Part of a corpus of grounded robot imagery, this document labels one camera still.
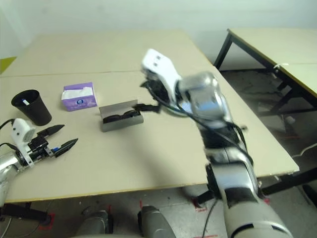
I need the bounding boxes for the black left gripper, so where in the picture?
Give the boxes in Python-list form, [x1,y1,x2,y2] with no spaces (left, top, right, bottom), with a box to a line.
[26,124,79,161]

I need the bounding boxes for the white zip tie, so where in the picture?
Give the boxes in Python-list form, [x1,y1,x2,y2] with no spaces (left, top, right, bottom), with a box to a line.
[273,63,290,73]

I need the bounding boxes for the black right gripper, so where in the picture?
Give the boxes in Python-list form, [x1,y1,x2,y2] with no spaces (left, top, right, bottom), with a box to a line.
[133,71,175,114]

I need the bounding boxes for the black sunglasses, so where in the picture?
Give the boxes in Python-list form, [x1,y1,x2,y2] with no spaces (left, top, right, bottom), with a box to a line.
[103,110,140,124]

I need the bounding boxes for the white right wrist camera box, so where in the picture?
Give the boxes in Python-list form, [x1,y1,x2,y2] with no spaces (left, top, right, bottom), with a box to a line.
[140,48,183,101]

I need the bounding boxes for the grey robot leg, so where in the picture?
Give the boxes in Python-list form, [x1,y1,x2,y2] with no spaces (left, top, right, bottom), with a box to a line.
[137,205,175,238]
[74,210,114,238]

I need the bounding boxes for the grey glasses case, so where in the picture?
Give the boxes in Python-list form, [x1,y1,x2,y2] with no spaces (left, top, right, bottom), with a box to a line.
[99,99,145,133]

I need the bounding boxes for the yellow-green chair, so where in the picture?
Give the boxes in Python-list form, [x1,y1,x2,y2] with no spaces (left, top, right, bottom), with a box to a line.
[0,56,17,75]

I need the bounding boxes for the blue plate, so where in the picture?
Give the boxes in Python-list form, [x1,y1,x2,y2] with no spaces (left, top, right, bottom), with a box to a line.
[181,102,194,114]

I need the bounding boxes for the beige side table black legs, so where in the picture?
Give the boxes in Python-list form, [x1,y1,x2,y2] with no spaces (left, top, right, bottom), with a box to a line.
[213,28,317,119]

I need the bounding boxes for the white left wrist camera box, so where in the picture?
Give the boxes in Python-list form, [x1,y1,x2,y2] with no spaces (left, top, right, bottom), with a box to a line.
[10,118,36,167]

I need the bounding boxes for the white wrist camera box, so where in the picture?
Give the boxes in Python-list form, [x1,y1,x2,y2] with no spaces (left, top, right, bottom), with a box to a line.
[10,118,36,167]
[140,48,183,101]

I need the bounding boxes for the black table foot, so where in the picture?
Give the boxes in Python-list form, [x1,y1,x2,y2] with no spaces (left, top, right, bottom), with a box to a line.
[0,202,54,225]
[261,167,317,196]

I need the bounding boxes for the black plastic cup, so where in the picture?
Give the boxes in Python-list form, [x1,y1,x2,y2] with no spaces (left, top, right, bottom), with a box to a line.
[11,89,53,126]

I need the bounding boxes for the purple tissue box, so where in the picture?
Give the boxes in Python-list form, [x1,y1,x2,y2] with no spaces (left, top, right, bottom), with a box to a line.
[60,81,98,112]

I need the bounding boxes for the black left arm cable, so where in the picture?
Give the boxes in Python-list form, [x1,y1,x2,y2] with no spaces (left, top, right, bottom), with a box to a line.
[0,119,19,154]

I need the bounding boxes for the grey robot left leg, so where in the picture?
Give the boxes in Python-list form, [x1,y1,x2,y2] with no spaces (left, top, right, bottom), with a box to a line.
[74,210,114,238]

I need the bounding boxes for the grey robot right leg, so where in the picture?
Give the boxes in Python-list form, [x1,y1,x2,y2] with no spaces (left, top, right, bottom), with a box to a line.
[137,205,175,238]

